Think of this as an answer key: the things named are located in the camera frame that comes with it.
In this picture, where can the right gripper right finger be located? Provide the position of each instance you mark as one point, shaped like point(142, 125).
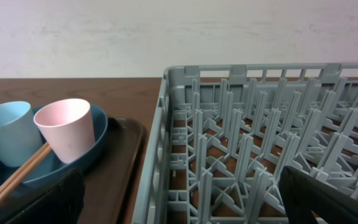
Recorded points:
point(304, 196)

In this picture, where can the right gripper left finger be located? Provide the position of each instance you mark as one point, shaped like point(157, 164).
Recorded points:
point(60, 201)

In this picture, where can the grey dishwasher rack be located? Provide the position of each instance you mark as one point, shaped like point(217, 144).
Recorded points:
point(222, 134)

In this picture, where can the brown serving tray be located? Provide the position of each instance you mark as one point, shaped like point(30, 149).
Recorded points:
point(107, 179)

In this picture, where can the wooden chopstick right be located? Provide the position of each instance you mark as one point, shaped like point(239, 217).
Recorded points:
point(17, 183)

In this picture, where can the wooden chopstick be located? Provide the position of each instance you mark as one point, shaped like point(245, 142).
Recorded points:
point(14, 179)
point(17, 183)

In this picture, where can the wooden chopstick left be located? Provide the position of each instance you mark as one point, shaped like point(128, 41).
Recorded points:
point(14, 179)

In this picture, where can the pink cup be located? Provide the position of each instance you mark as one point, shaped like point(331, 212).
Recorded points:
point(67, 126)

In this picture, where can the light blue cup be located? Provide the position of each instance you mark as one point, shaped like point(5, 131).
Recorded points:
point(19, 136)

